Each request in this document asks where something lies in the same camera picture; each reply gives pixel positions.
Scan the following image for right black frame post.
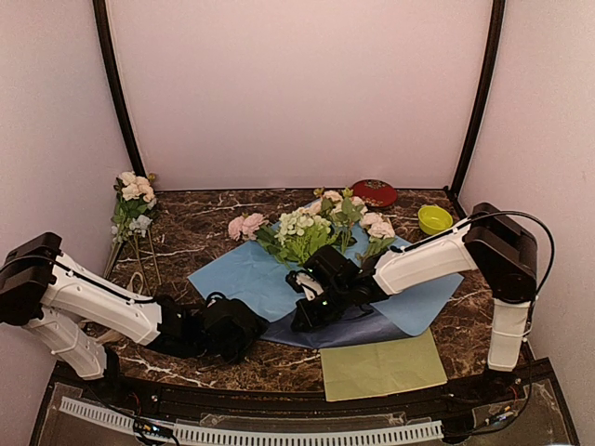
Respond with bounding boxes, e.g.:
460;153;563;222
448;0;506;199

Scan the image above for remaining white rose stems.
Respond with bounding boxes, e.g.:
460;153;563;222
103;171;157;286

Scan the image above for left black frame post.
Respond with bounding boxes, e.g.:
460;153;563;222
92;0;146;176

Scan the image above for yellow-green wrapping paper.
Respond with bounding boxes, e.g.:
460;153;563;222
321;330;447;402

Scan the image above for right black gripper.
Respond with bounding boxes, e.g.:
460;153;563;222
292;282;351;333

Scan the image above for light blue wrapping paper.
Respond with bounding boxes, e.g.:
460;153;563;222
187;199;466;349

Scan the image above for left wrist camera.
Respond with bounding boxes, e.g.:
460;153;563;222
202;292;269;363

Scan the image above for cream ribbon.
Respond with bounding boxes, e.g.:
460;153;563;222
78;271;145;345

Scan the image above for white slotted cable duct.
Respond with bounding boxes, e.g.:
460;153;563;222
59;396;443;446

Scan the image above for lime green bowl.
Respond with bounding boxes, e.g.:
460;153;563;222
417;205;454;235

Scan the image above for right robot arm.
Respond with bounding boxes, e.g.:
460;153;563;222
286;203;546;403

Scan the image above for pink rose stem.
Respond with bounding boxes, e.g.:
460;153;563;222
356;212;396;265
228;213;277;244

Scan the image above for black frame post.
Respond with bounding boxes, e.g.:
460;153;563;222
448;0;506;199
92;0;146;176

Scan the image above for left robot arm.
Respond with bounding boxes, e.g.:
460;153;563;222
1;232;206;405

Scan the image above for cream rose stem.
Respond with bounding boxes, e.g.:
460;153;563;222
308;188;367;254

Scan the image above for red decorated round plate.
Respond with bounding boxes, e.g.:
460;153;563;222
351;179;398;208

